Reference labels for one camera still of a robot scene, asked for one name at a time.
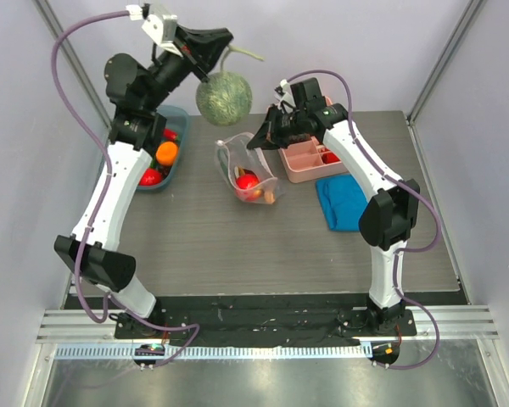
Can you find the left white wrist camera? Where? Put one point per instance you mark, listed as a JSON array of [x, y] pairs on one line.
[[158, 24]]

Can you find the blue plastic fruit basket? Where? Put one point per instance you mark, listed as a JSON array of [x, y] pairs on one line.
[[178, 127]]

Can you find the orange tangerine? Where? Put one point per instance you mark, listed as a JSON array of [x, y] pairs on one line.
[[167, 153]]

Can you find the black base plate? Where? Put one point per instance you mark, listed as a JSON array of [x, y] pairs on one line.
[[266, 321]]

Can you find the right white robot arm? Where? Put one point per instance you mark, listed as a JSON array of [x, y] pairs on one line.
[[391, 211]]

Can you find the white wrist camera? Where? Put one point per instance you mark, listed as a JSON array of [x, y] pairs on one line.
[[284, 97], [158, 24]]

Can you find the white slotted cable duct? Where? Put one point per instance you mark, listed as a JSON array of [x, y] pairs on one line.
[[143, 351]]

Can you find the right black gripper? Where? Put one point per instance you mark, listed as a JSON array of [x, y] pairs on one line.
[[274, 125]]

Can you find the pink compartment tray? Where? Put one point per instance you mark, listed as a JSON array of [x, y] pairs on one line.
[[303, 162]]

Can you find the green netted melon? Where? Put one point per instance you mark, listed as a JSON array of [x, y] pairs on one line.
[[226, 97]]

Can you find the blue folded cloth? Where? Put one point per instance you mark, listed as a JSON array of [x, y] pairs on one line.
[[342, 202]]

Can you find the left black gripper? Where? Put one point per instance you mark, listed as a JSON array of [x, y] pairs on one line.
[[204, 49]]

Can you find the red item in tray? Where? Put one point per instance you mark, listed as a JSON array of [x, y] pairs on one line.
[[330, 158]]

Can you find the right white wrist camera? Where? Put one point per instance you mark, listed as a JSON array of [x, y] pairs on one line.
[[284, 97]]

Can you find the red chili pepper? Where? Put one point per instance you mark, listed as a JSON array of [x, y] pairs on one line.
[[171, 135]]

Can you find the clear zip top bag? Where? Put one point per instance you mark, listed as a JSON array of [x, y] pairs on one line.
[[248, 161]]

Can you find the green scallion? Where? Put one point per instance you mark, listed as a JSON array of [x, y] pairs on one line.
[[223, 163]]

